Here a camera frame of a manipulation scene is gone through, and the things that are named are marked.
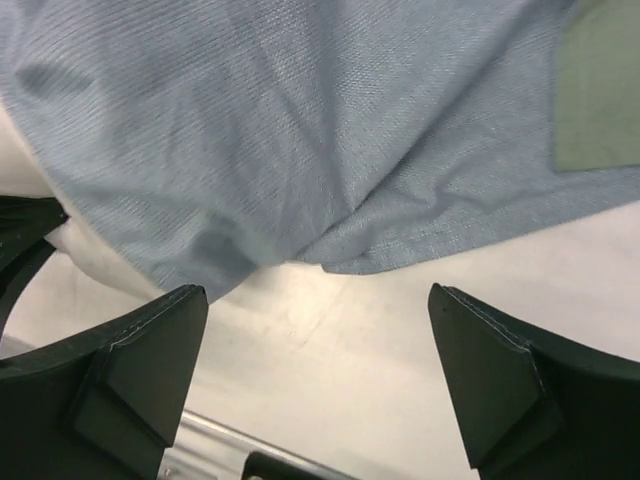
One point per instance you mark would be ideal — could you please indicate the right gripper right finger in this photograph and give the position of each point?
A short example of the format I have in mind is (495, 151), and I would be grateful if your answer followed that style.
(531, 404)

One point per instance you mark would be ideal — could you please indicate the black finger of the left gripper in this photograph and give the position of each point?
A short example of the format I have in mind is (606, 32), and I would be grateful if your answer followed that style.
(25, 222)

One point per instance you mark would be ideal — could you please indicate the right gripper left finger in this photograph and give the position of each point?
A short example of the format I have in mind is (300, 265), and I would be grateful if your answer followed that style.
(104, 403)

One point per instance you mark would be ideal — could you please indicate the white pillow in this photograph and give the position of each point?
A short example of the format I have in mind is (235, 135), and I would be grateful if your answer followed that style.
(85, 281)

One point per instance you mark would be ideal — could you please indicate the blue pillowcase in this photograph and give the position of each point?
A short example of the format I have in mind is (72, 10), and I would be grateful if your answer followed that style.
(206, 140)

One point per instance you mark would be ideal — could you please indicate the aluminium front rail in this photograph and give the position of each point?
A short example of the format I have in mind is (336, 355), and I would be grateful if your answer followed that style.
(208, 449)

